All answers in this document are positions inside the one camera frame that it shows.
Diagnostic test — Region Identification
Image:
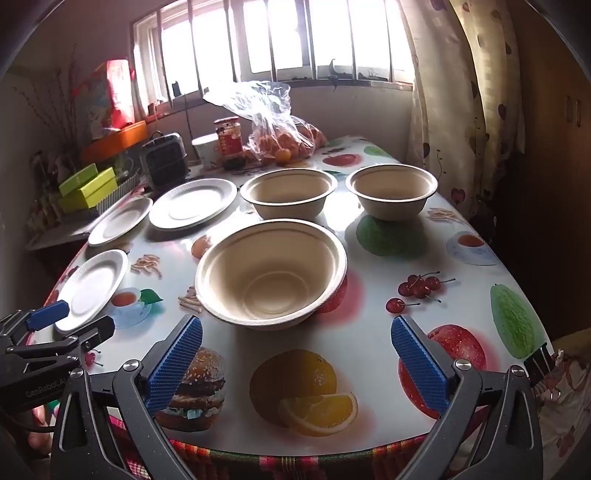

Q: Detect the white paper plate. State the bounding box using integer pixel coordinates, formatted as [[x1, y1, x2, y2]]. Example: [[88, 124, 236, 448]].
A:
[[54, 249, 129, 334], [87, 197, 153, 247], [149, 178, 238, 231]]

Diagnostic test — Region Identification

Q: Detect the fruit print tablecloth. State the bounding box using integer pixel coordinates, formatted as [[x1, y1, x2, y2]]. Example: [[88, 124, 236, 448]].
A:
[[27, 134, 555, 480]]

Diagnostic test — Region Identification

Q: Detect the lime green box upper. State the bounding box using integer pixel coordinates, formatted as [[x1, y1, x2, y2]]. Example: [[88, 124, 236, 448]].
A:
[[59, 163, 98, 196]]

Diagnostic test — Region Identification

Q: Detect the lime green box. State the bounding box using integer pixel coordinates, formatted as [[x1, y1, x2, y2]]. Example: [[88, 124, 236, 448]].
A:
[[59, 163, 98, 196], [58, 167, 116, 213]]

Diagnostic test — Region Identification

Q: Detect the lime green box lower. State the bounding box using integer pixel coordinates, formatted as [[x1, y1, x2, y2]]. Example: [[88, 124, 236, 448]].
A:
[[58, 167, 116, 213]]

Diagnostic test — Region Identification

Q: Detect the large beige paper bowl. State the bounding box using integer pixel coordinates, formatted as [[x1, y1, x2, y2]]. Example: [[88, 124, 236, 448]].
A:
[[194, 219, 348, 331]]

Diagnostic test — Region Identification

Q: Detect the chevron patterned tray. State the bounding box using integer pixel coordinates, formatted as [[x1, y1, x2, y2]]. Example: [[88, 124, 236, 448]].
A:
[[68, 172, 140, 218]]

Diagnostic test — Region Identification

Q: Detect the orange box on sill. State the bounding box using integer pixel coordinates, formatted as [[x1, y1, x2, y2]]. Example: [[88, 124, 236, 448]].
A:
[[80, 121, 148, 166]]

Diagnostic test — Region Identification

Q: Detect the grey portable speaker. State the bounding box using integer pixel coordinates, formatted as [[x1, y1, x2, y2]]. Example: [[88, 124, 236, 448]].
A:
[[140, 131, 188, 192]]

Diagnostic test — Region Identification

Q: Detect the white round tub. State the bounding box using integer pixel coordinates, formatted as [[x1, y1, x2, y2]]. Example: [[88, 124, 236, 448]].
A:
[[191, 133, 222, 170]]

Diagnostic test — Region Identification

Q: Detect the red colourful gift bag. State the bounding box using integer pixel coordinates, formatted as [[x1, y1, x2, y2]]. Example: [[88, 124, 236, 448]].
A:
[[79, 59, 135, 140]]

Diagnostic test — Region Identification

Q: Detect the red labelled glass jar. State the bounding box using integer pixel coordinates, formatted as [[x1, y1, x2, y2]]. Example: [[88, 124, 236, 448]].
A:
[[214, 116, 245, 171]]

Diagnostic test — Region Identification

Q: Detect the floral patterned curtain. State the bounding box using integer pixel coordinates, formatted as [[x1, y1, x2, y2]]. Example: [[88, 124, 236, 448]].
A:
[[400, 1, 521, 219]]

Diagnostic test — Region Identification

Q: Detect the plastic bag of oranges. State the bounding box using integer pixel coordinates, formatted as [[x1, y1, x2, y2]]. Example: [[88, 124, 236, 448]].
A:
[[204, 81, 327, 166]]

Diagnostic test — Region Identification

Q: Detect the window with metal bars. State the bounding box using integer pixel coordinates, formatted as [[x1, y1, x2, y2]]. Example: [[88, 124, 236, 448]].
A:
[[131, 1, 415, 109]]

